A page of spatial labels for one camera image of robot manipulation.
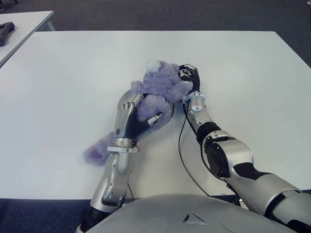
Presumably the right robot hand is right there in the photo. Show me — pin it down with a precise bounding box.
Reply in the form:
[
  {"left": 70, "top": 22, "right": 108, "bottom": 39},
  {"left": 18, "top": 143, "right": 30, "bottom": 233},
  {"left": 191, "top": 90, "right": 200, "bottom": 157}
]
[{"left": 178, "top": 63, "right": 202, "bottom": 94}]

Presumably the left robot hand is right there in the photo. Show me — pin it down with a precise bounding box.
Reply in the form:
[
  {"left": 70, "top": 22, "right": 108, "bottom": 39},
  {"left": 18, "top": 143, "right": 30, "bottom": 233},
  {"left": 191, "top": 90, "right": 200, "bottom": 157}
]
[{"left": 114, "top": 93, "right": 165, "bottom": 140}]

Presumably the purple plush doll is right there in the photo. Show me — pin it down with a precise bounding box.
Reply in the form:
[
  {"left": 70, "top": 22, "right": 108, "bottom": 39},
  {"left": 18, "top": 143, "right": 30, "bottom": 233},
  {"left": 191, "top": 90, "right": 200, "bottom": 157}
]
[{"left": 83, "top": 58, "right": 194, "bottom": 167}]

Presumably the white plate with black rim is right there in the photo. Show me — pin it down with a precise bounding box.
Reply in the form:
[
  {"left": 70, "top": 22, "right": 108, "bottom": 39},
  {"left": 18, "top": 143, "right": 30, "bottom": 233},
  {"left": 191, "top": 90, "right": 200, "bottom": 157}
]
[{"left": 118, "top": 89, "right": 175, "bottom": 122}]

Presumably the grey robot torso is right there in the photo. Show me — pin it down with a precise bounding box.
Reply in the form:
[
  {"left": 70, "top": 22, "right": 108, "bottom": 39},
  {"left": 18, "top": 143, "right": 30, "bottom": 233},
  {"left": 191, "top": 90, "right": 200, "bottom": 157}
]
[{"left": 76, "top": 193, "right": 296, "bottom": 233}]

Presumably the white side table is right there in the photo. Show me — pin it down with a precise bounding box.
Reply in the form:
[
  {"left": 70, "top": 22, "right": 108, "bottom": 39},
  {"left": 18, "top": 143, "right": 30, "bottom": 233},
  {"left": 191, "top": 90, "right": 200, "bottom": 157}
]
[{"left": 0, "top": 11, "right": 54, "bottom": 67}]

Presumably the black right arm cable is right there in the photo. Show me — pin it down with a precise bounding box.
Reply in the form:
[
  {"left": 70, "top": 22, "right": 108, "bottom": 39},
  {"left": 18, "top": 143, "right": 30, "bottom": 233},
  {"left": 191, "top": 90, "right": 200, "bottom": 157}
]
[{"left": 178, "top": 101, "right": 212, "bottom": 197}]

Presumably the black tool handle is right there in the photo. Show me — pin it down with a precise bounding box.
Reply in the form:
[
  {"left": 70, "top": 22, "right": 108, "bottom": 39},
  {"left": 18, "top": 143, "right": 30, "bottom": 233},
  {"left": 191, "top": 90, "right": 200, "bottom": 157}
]
[{"left": 0, "top": 21, "right": 16, "bottom": 48}]

